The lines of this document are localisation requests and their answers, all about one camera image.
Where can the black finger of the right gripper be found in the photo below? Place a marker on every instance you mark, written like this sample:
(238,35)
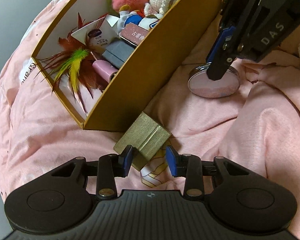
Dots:
(221,54)

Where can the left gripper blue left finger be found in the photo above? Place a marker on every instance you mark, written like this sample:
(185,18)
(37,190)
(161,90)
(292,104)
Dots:
(125,160)

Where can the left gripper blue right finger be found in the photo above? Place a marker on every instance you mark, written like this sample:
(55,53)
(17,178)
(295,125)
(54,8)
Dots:
(172,159)

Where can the gold small box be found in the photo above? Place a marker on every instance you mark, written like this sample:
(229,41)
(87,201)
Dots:
(147,136)

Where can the round pink compact mirror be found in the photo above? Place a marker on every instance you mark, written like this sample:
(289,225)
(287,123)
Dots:
(199,84)

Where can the blue tag plush doll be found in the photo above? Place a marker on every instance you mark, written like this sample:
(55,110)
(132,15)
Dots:
(136,17)

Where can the dark grey gift box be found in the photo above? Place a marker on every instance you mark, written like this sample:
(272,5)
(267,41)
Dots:
(118,52)

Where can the red feather toy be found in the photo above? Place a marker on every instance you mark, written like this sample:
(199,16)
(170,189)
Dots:
(75,61)

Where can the orange cardboard storage box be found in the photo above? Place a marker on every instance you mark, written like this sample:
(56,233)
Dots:
(144,73)

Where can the pink quilt bedding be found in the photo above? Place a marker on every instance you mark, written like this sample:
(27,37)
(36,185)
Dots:
(258,127)

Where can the pink cylinder bottle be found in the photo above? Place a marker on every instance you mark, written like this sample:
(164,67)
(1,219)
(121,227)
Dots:
(105,70)

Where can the pink printed box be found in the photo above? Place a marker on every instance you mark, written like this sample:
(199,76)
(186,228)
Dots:
(133,34)

